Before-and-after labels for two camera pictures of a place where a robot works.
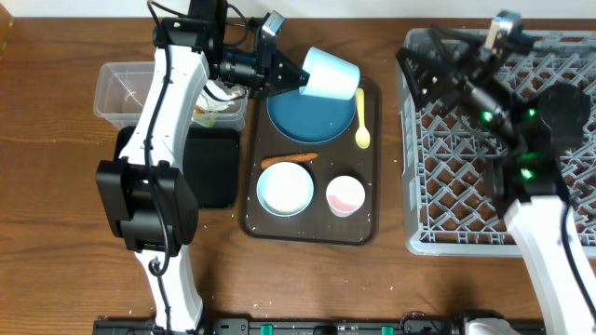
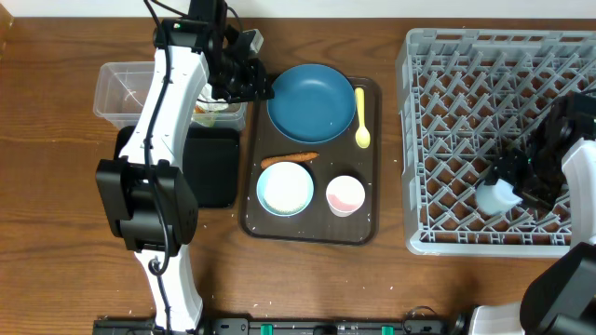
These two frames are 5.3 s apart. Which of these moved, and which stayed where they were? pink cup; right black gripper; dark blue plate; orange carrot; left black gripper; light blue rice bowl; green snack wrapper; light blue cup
Moved: light blue cup; right black gripper; left black gripper
Stayed: orange carrot; pink cup; green snack wrapper; dark blue plate; light blue rice bowl
